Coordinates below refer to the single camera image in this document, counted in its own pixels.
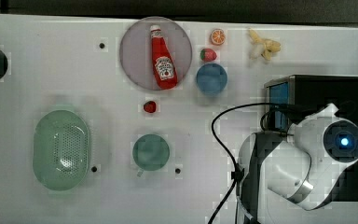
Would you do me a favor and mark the green oval colander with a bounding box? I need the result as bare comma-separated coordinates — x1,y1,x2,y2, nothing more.
33,110,90,191

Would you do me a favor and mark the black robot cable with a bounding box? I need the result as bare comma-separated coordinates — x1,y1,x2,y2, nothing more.
206,102,296,224

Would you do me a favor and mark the peeled toy banana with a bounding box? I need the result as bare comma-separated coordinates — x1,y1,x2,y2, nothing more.
249,29,281,61

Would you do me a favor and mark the grey round plate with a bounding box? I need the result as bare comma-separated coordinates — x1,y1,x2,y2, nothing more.
119,17,192,91

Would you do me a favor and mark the pink toy strawberry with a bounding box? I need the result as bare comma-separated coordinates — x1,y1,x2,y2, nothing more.
200,48,217,63

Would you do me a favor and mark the blue bowl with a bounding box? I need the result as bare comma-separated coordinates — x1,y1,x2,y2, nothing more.
196,63,227,96

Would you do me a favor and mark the orange half toy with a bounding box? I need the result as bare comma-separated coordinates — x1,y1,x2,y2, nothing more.
210,29,226,46

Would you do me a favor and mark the small red toy strawberry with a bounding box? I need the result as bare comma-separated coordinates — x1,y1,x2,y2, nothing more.
143,101,157,114

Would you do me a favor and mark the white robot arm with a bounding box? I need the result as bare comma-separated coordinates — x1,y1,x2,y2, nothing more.
236,103,358,224

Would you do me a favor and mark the green cup with handle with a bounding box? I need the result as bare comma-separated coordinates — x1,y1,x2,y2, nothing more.
132,134,170,177

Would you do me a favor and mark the red plush ketchup bottle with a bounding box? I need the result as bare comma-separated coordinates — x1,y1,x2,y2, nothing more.
150,24,178,90

